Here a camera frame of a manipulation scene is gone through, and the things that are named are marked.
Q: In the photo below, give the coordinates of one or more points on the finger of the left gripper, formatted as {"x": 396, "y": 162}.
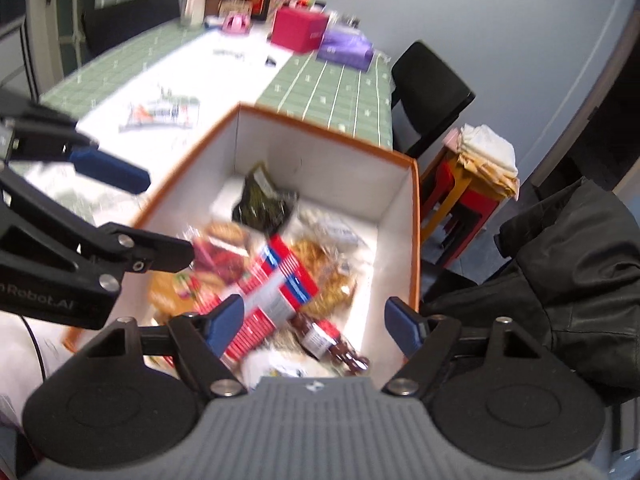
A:
{"x": 149, "y": 251}
{"x": 110, "y": 170}

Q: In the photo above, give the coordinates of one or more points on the pink round container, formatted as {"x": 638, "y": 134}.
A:
{"x": 236, "y": 23}

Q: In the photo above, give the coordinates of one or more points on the orange cardboard box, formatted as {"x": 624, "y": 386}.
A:
{"x": 349, "y": 185}

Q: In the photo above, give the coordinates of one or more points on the green checkered tablecloth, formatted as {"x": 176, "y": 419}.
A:
{"x": 222, "y": 71}

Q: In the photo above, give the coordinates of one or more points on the black leather jacket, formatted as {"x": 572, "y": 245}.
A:
{"x": 571, "y": 280}

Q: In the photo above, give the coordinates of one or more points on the beige small radio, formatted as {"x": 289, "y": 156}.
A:
{"x": 234, "y": 6}

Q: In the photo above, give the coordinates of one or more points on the pink cube box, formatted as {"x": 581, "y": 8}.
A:
{"x": 298, "y": 30}

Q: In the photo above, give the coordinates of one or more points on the red cap chocolate bottle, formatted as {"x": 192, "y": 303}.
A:
{"x": 322, "y": 340}

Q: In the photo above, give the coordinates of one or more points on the black chair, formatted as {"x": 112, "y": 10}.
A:
{"x": 109, "y": 26}
{"x": 431, "y": 93}

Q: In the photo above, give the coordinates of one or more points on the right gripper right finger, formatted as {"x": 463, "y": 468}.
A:
{"x": 426, "y": 343}

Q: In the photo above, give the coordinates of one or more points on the yellow cracker snack bag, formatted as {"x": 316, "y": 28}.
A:
{"x": 334, "y": 255}

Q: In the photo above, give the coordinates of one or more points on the dried fruit chips bag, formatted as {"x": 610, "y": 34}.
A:
{"x": 222, "y": 252}

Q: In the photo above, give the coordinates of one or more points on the dark green snack packet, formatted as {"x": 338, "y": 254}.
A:
{"x": 263, "y": 206}

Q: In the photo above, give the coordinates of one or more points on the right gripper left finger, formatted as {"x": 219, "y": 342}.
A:
{"x": 200, "y": 341}

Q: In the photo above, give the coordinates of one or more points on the purple tissue pack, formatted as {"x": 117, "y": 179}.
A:
{"x": 346, "y": 46}

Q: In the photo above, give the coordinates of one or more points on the red white snack packet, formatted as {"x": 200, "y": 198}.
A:
{"x": 274, "y": 288}

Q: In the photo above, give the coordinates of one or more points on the folded cloth stack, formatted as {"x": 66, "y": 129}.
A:
{"x": 487, "y": 155}

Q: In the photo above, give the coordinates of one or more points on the black chair far left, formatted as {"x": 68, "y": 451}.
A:
{"x": 109, "y": 26}

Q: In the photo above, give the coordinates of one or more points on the black chair right side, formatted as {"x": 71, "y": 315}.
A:
{"x": 431, "y": 93}

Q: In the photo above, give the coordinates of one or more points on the grey spicy strip packet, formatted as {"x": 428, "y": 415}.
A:
{"x": 167, "y": 110}

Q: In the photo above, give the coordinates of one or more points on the door with glass panes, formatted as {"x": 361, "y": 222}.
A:
{"x": 56, "y": 41}

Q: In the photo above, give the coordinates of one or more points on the red wooden stool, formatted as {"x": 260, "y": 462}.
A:
{"x": 447, "y": 189}

